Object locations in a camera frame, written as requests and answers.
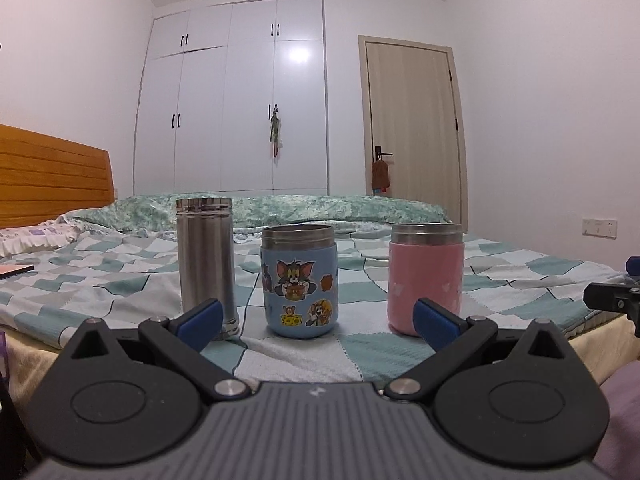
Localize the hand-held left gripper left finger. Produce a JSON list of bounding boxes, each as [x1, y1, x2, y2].
[[60, 298, 258, 403]]

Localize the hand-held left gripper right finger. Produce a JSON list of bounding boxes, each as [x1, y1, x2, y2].
[[382, 297, 578, 403]]

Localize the pink cup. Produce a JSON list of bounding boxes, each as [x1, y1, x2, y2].
[[386, 222, 465, 338]]

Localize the tall stainless steel cup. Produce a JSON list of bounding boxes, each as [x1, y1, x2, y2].
[[175, 196, 240, 342]]

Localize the blue cartoon sticker cup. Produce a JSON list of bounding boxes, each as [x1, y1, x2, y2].
[[259, 225, 341, 339]]

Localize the checkered bed sheet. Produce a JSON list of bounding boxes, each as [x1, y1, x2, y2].
[[0, 227, 632, 382]]

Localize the person's purple clothing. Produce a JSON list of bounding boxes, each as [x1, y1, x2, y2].
[[597, 359, 640, 480]]

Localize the green floral quilt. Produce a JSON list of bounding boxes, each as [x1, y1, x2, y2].
[[64, 193, 452, 237]]

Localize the brown hanging pouch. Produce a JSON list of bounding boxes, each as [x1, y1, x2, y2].
[[370, 156, 392, 196]]

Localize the beige mattress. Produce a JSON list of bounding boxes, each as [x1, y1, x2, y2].
[[0, 327, 628, 413]]

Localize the floral pillow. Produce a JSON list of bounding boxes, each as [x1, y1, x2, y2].
[[0, 221, 82, 259]]

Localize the beige wooden door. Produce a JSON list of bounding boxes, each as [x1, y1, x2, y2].
[[357, 35, 471, 235]]

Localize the wooden headboard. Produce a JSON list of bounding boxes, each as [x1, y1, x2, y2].
[[0, 124, 116, 229]]

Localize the green hanging ornament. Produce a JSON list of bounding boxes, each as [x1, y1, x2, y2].
[[268, 105, 284, 159]]

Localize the white wardrobe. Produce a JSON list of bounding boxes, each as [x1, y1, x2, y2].
[[132, 0, 331, 198]]

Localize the wall socket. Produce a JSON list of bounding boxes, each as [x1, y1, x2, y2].
[[582, 217, 619, 238]]

